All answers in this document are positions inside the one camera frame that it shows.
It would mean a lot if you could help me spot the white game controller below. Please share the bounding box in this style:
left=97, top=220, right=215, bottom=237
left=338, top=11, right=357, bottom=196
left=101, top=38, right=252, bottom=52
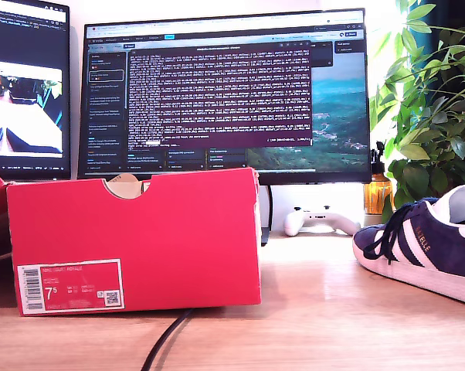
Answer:
left=282, top=206, right=361, bottom=237

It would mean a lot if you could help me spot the amber pump bottle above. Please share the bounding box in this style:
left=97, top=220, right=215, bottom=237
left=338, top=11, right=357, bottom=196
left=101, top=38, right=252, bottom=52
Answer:
left=363, top=141, right=395, bottom=216

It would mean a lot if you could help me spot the large black computer monitor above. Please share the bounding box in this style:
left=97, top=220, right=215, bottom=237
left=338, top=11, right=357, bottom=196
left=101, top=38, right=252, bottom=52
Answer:
left=76, top=7, right=373, bottom=185

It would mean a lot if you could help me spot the pale round pot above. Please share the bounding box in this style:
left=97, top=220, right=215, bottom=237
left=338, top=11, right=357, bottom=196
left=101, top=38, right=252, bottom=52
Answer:
left=363, top=212, right=390, bottom=229

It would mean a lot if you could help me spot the green leafy houseplant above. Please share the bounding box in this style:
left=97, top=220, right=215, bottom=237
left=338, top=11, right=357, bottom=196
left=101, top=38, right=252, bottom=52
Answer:
left=371, top=0, right=465, bottom=221

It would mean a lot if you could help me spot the black monitor stand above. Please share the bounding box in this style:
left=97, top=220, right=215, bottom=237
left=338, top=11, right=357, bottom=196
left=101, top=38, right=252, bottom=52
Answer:
left=260, top=185, right=274, bottom=247

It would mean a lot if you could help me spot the black table cable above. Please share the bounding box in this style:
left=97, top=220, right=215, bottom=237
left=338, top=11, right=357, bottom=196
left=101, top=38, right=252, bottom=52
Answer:
left=140, top=308, right=194, bottom=371

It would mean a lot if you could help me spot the red cardboard shoebox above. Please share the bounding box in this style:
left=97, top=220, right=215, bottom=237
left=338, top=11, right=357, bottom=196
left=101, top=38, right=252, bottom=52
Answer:
left=0, top=162, right=263, bottom=317

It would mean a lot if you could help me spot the small black computer monitor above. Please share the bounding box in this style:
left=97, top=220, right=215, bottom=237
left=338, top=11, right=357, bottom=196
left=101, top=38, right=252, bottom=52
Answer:
left=0, top=0, right=71, bottom=181

